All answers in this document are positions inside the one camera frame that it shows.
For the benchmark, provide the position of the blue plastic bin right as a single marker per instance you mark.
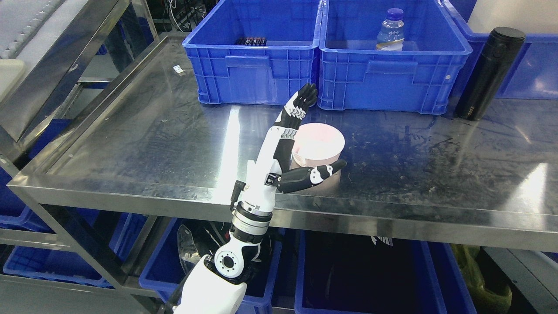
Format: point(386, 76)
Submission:
point(355, 75)

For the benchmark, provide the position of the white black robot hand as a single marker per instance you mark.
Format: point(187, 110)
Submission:
point(271, 172)

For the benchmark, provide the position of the blue bin far right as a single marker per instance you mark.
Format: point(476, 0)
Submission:
point(533, 75)

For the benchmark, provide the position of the steel shelf rack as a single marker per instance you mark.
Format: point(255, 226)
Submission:
point(46, 45)

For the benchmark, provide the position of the black helmet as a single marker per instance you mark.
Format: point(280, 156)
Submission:
point(200, 244)

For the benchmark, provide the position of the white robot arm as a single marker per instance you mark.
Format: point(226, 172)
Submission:
point(218, 283)

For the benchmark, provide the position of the blue bin under table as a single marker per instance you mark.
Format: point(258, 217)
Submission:
point(352, 274)

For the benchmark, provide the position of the blue plastic bin left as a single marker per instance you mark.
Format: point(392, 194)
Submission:
point(257, 75)

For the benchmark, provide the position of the dark items in bin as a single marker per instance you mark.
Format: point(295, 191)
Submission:
point(251, 41)

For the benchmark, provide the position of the plastic water bottle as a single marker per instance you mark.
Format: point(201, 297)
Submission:
point(391, 35)

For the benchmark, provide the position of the black thermos flask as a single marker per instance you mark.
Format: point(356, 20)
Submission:
point(498, 54)

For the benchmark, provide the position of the pink plastic bowl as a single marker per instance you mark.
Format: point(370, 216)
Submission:
point(317, 144)

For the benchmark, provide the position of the blue plastic bin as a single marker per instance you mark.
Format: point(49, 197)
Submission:
point(355, 75)
point(257, 75)

